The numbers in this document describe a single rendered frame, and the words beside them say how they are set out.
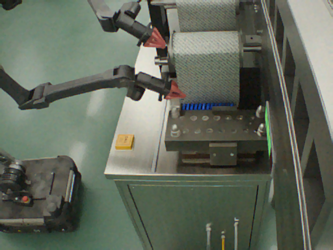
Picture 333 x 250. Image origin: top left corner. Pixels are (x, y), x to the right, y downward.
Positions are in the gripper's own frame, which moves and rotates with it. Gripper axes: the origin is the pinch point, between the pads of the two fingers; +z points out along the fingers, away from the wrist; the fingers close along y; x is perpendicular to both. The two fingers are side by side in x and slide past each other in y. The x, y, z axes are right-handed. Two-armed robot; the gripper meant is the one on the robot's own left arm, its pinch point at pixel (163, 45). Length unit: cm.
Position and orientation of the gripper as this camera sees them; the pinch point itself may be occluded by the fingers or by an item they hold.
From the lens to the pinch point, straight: 137.0
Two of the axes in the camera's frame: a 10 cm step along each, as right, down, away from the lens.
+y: -1.6, 7.0, -7.0
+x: 5.2, -5.4, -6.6
